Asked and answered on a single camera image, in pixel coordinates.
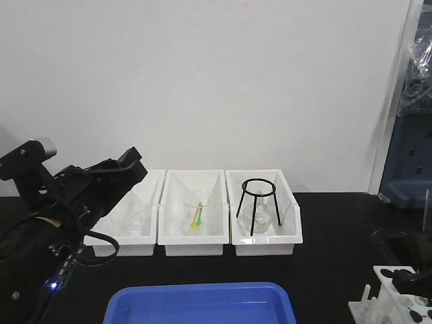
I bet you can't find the green plastic spatula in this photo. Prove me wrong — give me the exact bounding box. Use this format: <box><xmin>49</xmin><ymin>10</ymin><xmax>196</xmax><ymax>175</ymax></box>
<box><xmin>196</xmin><ymin>202</ymin><xmax>204</xmax><ymax>226</ymax></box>

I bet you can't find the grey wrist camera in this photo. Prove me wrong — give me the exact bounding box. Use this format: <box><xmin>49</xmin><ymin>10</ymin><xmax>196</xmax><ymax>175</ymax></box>
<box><xmin>0</xmin><ymin>136</ymin><xmax>58</xmax><ymax>182</ymax></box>

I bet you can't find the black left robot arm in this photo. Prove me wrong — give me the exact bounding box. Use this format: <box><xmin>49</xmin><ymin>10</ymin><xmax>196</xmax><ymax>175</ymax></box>
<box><xmin>1</xmin><ymin>141</ymin><xmax>147</xmax><ymax>323</ymax></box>

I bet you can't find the bag of grey pegs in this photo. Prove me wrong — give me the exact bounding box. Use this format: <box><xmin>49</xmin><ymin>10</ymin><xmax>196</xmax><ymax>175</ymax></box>
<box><xmin>398</xmin><ymin>27</ymin><xmax>431</xmax><ymax>116</ymax></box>

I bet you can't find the right white storage bin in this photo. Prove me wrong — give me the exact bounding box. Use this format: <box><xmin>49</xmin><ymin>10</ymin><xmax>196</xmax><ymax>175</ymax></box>
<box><xmin>225</xmin><ymin>169</ymin><xmax>303</xmax><ymax>257</ymax></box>

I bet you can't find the yellow plastic spatula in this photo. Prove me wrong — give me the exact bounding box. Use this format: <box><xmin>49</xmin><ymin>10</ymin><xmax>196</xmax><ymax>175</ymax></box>
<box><xmin>190</xmin><ymin>207</ymin><xmax>198</xmax><ymax>227</ymax></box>

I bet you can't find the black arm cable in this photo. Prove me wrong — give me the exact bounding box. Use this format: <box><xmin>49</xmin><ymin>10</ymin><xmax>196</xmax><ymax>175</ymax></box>
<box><xmin>43</xmin><ymin>198</ymin><xmax>121</xmax><ymax>269</ymax></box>

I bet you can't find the left white storage bin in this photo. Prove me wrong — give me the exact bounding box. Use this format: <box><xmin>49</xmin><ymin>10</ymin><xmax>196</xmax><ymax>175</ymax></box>
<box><xmin>92</xmin><ymin>169</ymin><xmax>166</xmax><ymax>257</ymax></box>

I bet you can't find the glass beaker in middle bin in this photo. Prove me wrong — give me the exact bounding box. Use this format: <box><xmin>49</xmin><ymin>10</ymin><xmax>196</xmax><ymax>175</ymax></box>
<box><xmin>182</xmin><ymin>198</ymin><xmax>209</xmax><ymax>236</ymax></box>

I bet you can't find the blue plastic tray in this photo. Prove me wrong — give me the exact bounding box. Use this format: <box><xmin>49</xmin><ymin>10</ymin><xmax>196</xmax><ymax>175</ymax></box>
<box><xmin>103</xmin><ymin>282</ymin><xmax>297</xmax><ymax>323</ymax></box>

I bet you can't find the glass flask in right bin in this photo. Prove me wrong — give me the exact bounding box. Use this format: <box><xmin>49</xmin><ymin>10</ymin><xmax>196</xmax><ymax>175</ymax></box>
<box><xmin>239</xmin><ymin>194</ymin><xmax>273</xmax><ymax>236</ymax></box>

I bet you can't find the glassware in left bin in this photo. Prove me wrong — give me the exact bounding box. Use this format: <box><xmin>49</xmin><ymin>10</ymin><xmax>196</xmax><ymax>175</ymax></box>
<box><xmin>111</xmin><ymin>200</ymin><xmax>148</xmax><ymax>237</ymax></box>

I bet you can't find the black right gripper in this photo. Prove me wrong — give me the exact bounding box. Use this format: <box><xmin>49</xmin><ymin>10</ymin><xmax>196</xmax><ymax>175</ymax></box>
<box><xmin>381</xmin><ymin>230</ymin><xmax>431</xmax><ymax>299</ymax></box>

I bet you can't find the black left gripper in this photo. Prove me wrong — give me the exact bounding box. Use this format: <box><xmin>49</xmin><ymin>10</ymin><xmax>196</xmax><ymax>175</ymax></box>
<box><xmin>20</xmin><ymin>146</ymin><xmax>148</xmax><ymax>233</ymax></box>

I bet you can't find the white storage bin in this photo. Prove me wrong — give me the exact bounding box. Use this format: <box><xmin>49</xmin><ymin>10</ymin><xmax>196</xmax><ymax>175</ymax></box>
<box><xmin>92</xmin><ymin>169</ymin><xmax>166</xmax><ymax>257</ymax></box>
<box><xmin>157</xmin><ymin>169</ymin><xmax>229</xmax><ymax>257</ymax></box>
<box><xmin>225</xmin><ymin>169</ymin><xmax>303</xmax><ymax>257</ymax></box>

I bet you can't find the blue pegboard drying rack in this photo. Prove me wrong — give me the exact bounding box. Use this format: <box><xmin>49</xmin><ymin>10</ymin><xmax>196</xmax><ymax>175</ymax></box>
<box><xmin>379</xmin><ymin>1</ymin><xmax>431</xmax><ymax>209</ymax></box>

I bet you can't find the white test tube rack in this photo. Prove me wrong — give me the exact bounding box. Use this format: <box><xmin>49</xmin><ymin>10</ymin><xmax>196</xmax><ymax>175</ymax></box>
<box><xmin>348</xmin><ymin>265</ymin><xmax>431</xmax><ymax>323</ymax></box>

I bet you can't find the black wire tripod stand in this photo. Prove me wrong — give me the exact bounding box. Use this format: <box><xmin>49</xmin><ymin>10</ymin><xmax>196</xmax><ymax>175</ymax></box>
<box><xmin>236</xmin><ymin>178</ymin><xmax>282</xmax><ymax>236</ymax></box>

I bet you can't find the clear glass test tube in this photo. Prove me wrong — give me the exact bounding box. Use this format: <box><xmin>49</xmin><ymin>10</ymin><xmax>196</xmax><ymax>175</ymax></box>
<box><xmin>422</xmin><ymin>189</ymin><xmax>431</xmax><ymax>234</ymax></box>

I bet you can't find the middle white storage bin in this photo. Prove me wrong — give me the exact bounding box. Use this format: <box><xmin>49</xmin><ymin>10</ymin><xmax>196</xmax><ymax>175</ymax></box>
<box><xmin>157</xmin><ymin>169</ymin><xmax>229</xmax><ymax>257</ymax></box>

